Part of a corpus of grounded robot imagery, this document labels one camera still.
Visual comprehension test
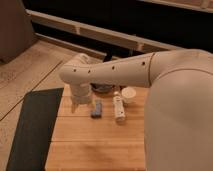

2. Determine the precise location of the dark floor mat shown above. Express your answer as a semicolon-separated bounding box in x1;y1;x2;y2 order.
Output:
6;88;63;171

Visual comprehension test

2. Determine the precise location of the brown cabinet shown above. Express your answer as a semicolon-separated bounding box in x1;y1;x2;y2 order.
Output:
0;0;37;63

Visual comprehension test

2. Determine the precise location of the white plastic bottle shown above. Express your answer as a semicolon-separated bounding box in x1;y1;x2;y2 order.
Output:
113;92;125;122

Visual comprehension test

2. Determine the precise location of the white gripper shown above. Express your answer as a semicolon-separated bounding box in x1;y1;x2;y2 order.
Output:
70;84;92;105

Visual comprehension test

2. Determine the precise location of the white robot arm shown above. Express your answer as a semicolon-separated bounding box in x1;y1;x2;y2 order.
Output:
60;49;213;171

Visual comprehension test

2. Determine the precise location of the black frying pan red handle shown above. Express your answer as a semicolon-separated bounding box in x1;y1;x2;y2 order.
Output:
92;84;114;93

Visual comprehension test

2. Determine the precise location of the blue sponge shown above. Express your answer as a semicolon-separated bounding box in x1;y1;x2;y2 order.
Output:
91;100;102;118

